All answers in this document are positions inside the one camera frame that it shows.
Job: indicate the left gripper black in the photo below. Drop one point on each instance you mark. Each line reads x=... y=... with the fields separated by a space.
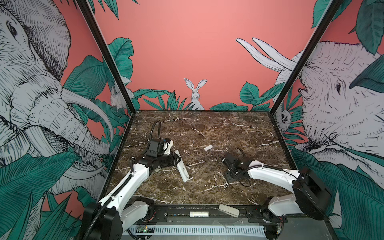
x=173 y=161

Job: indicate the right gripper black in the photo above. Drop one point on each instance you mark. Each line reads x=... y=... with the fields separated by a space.
x=226 y=174

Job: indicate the white remote control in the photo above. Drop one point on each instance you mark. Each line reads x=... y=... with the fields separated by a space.
x=181 y=167

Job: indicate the white battery cover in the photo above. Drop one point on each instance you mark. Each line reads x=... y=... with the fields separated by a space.
x=208 y=148

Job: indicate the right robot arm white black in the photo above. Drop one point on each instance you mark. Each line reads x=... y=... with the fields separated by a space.
x=308 y=194

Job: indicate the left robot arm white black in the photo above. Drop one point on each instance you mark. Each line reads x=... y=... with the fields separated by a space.
x=111 y=216

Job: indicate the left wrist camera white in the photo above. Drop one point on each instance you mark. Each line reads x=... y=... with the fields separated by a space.
x=168 y=143

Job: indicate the grey box on rail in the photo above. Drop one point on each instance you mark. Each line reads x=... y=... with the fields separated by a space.
x=231 y=211

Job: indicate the black front mounting rail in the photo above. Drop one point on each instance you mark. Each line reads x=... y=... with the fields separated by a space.
x=165 y=213

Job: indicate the white cylinder on rail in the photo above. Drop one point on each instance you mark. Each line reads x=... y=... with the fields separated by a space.
x=199 y=214

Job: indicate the white slotted cable duct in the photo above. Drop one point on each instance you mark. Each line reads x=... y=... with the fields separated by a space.
x=175 y=230

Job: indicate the black left frame post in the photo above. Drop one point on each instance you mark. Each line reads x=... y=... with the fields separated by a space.
x=88 y=15

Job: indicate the black frame post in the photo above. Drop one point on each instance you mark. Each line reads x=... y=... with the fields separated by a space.
x=88 y=15
x=325 y=20

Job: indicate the black right frame post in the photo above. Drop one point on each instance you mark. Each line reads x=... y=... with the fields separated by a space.
x=325 y=20

